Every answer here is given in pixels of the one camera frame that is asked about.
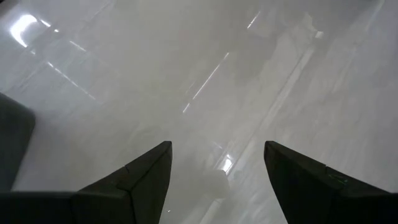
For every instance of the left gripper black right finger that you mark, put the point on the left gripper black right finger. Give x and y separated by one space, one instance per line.
311 196

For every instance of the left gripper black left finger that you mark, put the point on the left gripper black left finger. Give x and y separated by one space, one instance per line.
140 193

